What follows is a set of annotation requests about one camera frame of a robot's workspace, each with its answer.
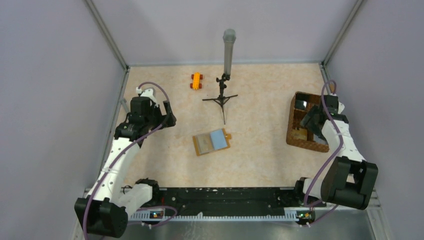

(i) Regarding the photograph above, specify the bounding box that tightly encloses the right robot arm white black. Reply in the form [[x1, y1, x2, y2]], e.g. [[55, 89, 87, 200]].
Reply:
[[293, 94, 379, 210]]

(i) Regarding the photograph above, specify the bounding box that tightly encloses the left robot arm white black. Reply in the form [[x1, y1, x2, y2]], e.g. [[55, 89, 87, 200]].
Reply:
[[74, 94, 176, 240]]

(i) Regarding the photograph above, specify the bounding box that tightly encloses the black card stack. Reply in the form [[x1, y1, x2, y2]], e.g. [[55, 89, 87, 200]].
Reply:
[[294, 92, 310, 111]]

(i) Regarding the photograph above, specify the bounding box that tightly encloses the gold card stack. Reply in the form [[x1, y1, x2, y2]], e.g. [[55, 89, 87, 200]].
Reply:
[[291, 128, 308, 141]]

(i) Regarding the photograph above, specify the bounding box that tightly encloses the woven wicker divided basket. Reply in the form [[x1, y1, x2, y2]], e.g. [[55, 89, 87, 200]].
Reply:
[[286, 91, 329, 153]]

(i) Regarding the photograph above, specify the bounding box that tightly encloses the orange toy block car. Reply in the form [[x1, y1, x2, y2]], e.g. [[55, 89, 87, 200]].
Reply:
[[189, 72, 203, 90]]

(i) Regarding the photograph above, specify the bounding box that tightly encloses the grey microphone on tripod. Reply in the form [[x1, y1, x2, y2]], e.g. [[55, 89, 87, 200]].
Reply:
[[202, 28, 238, 124]]

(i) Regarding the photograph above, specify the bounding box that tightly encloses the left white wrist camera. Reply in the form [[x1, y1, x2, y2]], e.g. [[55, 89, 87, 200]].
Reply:
[[135, 87, 159, 107]]

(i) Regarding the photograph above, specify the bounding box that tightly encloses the grey metal bracket tool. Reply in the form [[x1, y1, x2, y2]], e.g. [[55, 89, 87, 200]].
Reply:
[[119, 97, 130, 114]]

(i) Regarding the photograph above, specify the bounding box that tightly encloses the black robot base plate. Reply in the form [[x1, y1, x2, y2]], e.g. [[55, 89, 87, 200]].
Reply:
[[137, 178, 304, 217]]

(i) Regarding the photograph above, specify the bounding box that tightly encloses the white slotted cable duct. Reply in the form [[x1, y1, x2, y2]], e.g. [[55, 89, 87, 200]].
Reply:
[[129, 209, 314, 222]]

